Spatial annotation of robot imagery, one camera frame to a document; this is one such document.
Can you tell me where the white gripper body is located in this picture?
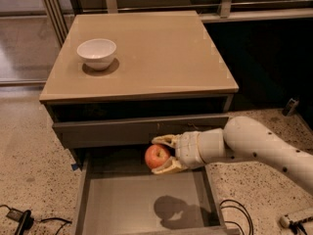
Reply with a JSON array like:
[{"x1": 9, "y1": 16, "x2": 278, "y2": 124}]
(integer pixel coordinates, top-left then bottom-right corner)
[{"x1": 175, "y1": 129, "x2": 225, "y2": 169}]

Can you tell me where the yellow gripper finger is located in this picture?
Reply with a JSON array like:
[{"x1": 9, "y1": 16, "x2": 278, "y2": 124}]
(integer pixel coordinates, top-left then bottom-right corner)
[
  {"x1": 152, "y1": 157, "x2": 187, "y2": 174},
  {"x1": 152, "y1": 134, "x2": 179, "y2": 148}
]

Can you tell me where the red apple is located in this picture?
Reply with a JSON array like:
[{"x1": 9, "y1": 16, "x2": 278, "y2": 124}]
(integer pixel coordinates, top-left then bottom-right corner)
[{"x1": 145, "y1": 144, "x2": 170, "y2": 169}]

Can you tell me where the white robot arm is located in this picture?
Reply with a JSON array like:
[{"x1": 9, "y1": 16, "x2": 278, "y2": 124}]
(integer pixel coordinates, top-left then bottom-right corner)
[{"x1": 152, "y1": 117, "x2": 313, "y2": 194}]

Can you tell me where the closed grey top drawer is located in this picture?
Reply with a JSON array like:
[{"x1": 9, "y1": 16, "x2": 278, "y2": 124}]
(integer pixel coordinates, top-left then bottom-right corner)
[{"x1": 53, "y1": 115, "x2": 228, "y2": 149}]

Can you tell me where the open grey middle drawer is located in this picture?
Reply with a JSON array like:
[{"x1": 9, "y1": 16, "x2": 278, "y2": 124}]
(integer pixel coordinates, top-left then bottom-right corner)
[{"x1": 71, "y1": 147, "x2": 240, "y2": 235}]

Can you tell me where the grey drawer cabinet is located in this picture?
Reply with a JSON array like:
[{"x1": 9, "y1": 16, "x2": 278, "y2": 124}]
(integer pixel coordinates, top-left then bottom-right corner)
[{"x1": 39, "y1": 11, "x2": 239, "y2": 165}]

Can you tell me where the blue tape piece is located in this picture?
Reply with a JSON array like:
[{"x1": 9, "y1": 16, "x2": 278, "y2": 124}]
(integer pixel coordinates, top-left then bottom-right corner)
[{"x1": 70, "y1": 164, "x2": 79, "y2": 171}]

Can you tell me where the small grey floor device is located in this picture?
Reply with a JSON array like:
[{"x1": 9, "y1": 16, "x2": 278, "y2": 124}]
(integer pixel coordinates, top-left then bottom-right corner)
[{"x1": 282, "y1": 98, "x2": 299, "y2": 117}]

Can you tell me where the white ceramic bowl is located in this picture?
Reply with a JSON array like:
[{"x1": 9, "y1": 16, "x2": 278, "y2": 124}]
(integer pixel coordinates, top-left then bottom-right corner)
[{"x1": 76, "y1": 38, "x2": 116, "y2": 71}]

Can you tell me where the white power strip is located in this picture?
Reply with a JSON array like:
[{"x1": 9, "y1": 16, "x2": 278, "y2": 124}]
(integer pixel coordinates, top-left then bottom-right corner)
[{"x1": 280, "y1": 208, "x2": 313, "y2": 228}]

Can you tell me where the black power adapter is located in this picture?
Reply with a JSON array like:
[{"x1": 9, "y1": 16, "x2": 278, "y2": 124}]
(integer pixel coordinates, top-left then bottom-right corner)
[{"x1": 7, "y1": 209, "x2": 34, "y2": 235}]

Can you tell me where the black looped cable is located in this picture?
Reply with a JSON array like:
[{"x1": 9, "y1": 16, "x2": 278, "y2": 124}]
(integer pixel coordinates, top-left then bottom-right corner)
[{"x1": 219, "y1": 198, "x2": 254, "y2": 235}]

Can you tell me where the metal railing frame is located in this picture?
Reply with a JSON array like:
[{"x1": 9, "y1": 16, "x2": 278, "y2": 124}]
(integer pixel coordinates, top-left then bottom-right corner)
[{"x1": 42, "y1": 0, "x2": 313, "y2": 43}]

